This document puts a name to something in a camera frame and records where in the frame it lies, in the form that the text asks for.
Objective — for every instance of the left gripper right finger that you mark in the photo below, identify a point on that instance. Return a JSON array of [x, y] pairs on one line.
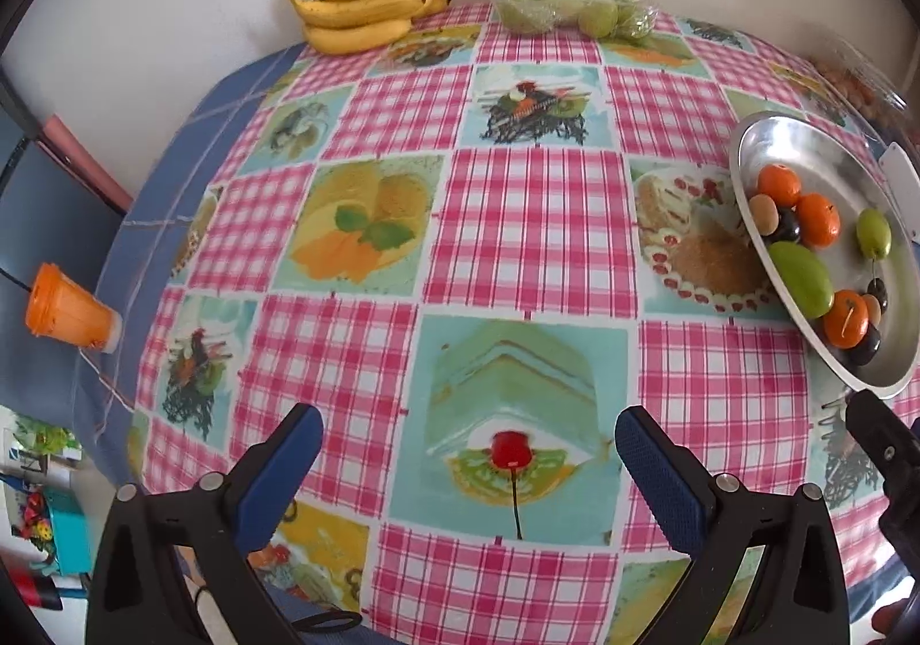
[[798, 592]]

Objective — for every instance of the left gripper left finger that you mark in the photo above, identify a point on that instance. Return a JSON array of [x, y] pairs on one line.
[[138, 594]]

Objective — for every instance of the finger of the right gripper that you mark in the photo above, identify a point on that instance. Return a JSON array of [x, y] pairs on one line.
[[885, 439]]

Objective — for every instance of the brown kiwi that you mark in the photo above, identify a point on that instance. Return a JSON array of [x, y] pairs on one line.
[[874, 311], [765, 214]]

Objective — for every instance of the orange tangerine with stem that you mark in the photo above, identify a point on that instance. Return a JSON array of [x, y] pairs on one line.
[[846, 323]]

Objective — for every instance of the large green mango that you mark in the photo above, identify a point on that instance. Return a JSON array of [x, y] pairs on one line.
[[805, 277]]

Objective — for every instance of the small green mango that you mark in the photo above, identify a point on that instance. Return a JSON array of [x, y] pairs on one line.
[[874, 234]]

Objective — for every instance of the plastic tray of green fruits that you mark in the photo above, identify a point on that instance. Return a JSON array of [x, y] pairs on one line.
[[595, 19]]

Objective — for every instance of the orange plastic cup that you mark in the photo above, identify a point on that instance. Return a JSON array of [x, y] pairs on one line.
[[61, 309]]

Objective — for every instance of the white plastic box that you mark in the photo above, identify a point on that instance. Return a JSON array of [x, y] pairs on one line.
[[901, 178]]

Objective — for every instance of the silver metal plate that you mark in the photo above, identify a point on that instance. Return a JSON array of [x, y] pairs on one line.
[[832, 247]]

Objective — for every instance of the clear box of longans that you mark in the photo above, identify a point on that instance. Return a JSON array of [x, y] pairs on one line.
[[862, 84]]

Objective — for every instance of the checkered fruit-print tablecloth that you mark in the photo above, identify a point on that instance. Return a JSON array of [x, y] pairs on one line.
[[470, 251]]

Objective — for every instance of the yellow banana bunch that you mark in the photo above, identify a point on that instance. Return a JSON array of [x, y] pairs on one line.
[[347, 27]]

